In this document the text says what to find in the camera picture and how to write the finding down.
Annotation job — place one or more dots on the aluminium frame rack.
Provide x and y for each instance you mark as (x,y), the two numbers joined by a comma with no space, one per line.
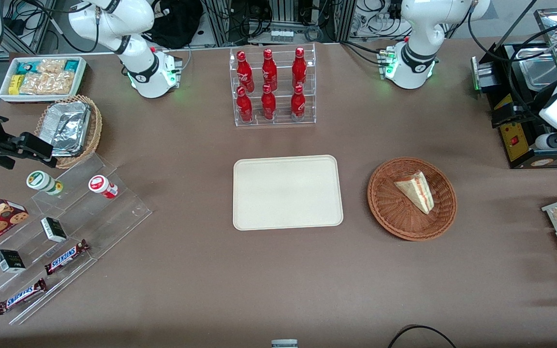
(220,19)

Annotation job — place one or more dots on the black box with green light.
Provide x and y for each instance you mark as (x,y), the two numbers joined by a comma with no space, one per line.
(486,75)

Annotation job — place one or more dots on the black hot food display case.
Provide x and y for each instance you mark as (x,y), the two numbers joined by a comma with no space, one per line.
(515,145)

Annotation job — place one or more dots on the white rectangular snack bin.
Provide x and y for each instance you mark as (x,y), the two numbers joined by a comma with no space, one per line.
(81,72)

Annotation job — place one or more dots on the triangular sandwich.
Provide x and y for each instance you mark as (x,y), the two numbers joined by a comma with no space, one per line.
(418,193)

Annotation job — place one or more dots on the yellow snack packet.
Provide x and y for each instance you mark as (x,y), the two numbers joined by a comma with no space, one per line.
(15,84)

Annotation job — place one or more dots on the small black carton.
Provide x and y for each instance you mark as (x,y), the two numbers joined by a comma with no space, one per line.
(54,230)
(10,261)

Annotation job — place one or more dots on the small grey device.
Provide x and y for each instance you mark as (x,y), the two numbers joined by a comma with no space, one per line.
(284,344)

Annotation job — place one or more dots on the clear rice cracker packet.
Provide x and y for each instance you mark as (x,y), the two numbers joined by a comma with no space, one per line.
(49,83)
(51,65)

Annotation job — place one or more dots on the silver foil containers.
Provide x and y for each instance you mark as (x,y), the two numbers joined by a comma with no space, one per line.
(68,128)

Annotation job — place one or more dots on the red cola bottle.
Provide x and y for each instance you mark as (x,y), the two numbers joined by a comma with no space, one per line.
(244,72)
(244,107)
(268,105)
(269,71)
(299,68)
(298,105)

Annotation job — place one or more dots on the clear acrylic stepped display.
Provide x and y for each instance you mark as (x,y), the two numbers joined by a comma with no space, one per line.
(128,212)

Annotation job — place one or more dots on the brown round wicker basket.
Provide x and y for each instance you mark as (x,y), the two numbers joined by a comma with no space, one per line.
(394,215)

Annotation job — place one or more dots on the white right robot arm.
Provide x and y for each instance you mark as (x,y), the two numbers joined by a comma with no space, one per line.
(148,72)

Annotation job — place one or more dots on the red lid cup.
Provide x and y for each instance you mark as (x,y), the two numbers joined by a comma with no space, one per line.
(100,185)

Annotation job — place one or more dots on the clear acrylic bottle rack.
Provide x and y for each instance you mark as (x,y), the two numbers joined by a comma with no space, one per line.
(282,121)

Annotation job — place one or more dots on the green snack packet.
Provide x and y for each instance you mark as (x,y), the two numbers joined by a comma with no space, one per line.
(24,68)

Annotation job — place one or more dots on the green lid cup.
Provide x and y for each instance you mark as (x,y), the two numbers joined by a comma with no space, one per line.
(40,181)

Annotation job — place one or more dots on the light wicker basket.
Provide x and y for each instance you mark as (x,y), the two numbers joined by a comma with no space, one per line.
(96,130)

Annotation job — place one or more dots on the teal snack packet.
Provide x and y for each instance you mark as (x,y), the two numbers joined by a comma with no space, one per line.
(71,65)

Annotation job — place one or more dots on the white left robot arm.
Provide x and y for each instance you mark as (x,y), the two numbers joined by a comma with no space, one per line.
(416,63)

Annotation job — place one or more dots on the brown snickers bar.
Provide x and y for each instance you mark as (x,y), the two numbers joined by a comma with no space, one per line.
(21,296)
(65,257)

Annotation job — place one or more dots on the grey power strip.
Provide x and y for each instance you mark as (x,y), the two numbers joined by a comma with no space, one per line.
(282,35)

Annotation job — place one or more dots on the cream plastic tray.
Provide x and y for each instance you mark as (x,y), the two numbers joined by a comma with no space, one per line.
(269,193)

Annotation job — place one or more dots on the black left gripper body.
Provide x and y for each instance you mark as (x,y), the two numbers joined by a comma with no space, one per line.
(521,110)

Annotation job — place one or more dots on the black bag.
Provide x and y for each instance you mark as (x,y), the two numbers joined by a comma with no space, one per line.
(177,24)

